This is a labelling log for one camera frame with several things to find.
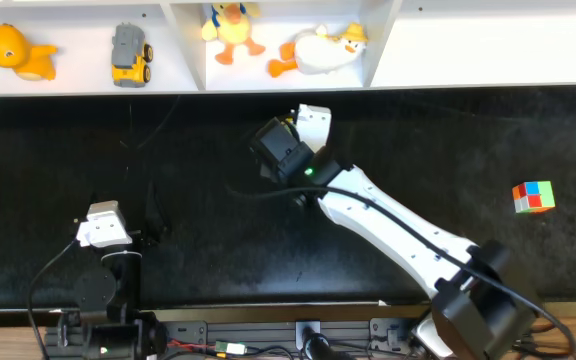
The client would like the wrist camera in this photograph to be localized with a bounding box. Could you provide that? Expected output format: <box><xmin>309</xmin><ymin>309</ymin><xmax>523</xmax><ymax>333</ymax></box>
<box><xmin>75</xmin><ymin>200</ymin><xmax>134</xmax><ymax>249</ymax></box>
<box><xmin>295</xmin><ymin>103</ymin><xmax>333</xmax><ymax>154</ymax></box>

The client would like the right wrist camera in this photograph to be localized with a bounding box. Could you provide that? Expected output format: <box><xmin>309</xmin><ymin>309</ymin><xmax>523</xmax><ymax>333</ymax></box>
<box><xmin>295</xmin><ymin>103</ymin><xmax>333</xmax><ymax>154</ymax></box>

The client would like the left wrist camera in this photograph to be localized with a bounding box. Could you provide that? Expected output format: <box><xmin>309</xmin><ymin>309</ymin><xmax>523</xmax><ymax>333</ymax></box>
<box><xmin>75</xmin><ymin>200</ymin><xmax>134</xmax><ymax>249</ymax></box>

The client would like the yellow rubber duck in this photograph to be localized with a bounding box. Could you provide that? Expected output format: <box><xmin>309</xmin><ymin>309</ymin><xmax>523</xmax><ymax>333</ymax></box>
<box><xmin>0</xmin><ymin>23</ymin><xmax>59</xmax><ymax>82</ymax></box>

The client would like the white plush duck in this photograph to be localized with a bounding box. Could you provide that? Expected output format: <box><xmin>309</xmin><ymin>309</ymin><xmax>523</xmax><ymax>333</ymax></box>
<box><xmin>266</xmin><ymin>22</ymin><xmax>369</xmax><ymax>80</ymax></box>

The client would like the yellow plush duck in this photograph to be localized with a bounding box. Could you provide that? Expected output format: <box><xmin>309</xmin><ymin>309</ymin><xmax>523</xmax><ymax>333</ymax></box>
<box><xmin>200</xmin><ymin>2</ymin><xmax>267</xmax><ymax>66</ymax></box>

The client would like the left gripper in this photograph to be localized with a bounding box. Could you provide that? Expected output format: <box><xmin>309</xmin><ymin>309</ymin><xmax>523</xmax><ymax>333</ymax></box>
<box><xmin>126</xmin><ymin>180</ymin><xmax>169</xmax><ymax>242</ymax></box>

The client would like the grey and yellow toy truck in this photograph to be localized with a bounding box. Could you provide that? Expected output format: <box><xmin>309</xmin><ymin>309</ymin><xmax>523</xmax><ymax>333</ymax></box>
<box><xmin>110</xmin><ymin>22</ymin><xmax>155</xmax><ymax>89</ymax></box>

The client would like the many-coloured puzzle cube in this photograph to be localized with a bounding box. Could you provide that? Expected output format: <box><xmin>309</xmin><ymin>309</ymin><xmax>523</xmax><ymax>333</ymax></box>
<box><xmin>511</xmin><ymin>180</ymin><xmax>557</xmax><ymax>215</ymax></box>

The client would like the mounting rail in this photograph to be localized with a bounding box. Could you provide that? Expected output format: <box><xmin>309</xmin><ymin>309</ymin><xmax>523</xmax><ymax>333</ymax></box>
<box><xmin>137</xmin><ymin>318</ymin><xmax>434</xmax><ymax>360</ymax></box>

